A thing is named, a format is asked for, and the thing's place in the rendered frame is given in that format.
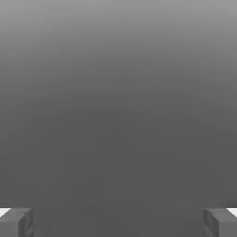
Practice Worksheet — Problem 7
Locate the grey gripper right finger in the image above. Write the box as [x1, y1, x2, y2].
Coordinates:
[203, 207, 237, 237]

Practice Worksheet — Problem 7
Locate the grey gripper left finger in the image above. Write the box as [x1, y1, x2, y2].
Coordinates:
[0, 207, 35, 237]

